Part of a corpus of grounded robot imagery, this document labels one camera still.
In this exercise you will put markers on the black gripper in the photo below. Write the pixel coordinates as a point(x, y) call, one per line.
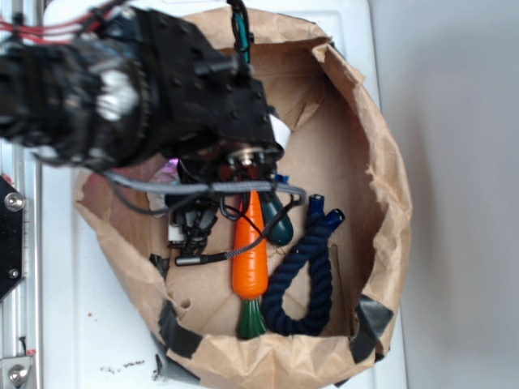
point(197, 218)

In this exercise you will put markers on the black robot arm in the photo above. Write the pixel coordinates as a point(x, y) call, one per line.
point(133, 83)

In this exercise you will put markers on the orange toy carrot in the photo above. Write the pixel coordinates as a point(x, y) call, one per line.
point(250, 269)

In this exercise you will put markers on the dark green toy vegetable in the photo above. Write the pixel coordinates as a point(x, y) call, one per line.
point(282, 232)

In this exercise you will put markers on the brown paper bag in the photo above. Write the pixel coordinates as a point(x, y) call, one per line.
point(340, 147)

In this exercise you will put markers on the black metal bracket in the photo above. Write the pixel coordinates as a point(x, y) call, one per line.
point(11, 237)

